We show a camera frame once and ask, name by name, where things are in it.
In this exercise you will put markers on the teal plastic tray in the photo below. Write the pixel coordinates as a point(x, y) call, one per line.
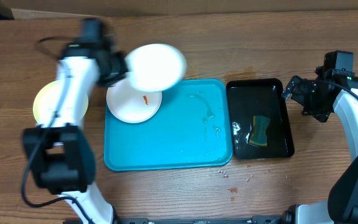
point(190, 129)

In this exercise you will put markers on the black plastic tray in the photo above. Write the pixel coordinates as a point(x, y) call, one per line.
point(262, 97)

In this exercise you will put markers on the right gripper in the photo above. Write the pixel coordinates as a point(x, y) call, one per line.
point(302, 89)

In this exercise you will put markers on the light green plate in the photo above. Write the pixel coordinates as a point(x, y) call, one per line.
point(55, 95)

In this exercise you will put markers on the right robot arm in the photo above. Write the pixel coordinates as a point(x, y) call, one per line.
point(342, 203)

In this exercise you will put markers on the white plate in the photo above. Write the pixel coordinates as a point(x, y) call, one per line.
point(155, 67)
point(130, 105)

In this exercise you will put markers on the green yellow sponge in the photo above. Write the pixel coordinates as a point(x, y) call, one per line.
point(258, 136)

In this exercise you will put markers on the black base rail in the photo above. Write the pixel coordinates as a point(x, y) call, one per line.
point(258, 219)

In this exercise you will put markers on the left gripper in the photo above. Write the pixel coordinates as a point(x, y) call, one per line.
point(120, 56)

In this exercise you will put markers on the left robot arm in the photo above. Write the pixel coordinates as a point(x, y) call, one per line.
point(60, 162)

